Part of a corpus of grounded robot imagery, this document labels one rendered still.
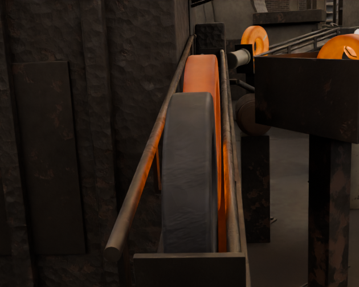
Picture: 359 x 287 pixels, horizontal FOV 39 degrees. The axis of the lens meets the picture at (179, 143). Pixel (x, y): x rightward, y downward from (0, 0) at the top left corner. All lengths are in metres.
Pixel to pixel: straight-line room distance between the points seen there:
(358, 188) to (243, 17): 2.26
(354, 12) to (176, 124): 5.66
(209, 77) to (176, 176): 0.21
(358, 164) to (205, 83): 1.73
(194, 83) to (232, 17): 3.67
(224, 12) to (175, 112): 3.84
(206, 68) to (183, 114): 0.18
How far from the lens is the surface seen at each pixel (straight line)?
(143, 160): 0.49
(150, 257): 0.34
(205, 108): 0.37
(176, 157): 0.34
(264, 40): 1.98
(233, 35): 4.18
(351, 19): 6.03
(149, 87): 1.02
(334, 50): 1.07
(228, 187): 0.54
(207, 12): 4.21
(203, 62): 0.55
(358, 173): 2.23
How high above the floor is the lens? 0.78
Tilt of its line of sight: 13 degrees down
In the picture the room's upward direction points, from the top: 3 degrees counter-clockwise
